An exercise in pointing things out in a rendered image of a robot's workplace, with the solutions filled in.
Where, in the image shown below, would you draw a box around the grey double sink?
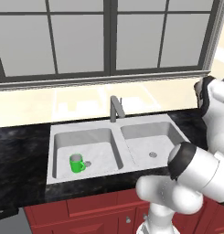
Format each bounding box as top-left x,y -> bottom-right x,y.
46,113 -> 190,186

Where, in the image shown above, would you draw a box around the green mug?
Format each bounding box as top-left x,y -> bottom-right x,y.
69,153 -> 87,174

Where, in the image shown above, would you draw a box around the grey tap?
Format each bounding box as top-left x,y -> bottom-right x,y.
109,94 -> 126,123

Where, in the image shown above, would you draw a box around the grey framed window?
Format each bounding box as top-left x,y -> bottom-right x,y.
0,0 -> 224,92

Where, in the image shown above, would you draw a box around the red false drawer front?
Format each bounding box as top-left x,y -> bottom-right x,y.
65,188 -> 149,218

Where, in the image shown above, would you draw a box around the red cupboard door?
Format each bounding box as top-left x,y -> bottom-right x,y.
172,198 -> 224,234
135,205 -> 152,234
30,207 -> 137,234

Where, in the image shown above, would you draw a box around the grey dishwasher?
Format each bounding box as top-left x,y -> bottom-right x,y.
0,207 -> 34,234

